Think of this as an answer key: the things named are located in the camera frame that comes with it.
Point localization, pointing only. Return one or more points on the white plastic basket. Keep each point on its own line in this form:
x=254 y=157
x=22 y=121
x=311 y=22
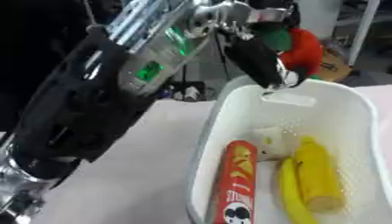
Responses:
x=331 y=116

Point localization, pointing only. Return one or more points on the red toy fruit green top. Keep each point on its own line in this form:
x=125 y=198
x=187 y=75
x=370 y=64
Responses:
x=305 y=49

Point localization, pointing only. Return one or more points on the tan cardboard box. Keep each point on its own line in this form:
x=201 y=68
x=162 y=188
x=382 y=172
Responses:
x=334 y=68

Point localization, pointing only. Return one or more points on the yellow toy corn cob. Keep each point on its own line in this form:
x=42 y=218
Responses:
x=317 y=175

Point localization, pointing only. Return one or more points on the red chip can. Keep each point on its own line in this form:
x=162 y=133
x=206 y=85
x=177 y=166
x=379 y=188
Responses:
x=237 y=183

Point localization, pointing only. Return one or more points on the white pole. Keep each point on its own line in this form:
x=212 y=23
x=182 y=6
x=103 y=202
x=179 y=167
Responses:
x=363 y=29

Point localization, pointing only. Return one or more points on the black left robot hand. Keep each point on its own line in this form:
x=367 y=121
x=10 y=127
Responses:
x=258 y=62

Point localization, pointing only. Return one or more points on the yellow toy banana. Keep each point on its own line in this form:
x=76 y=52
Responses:
x=292 y=192

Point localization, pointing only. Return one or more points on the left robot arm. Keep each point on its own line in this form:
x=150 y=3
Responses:
x=81 y=110

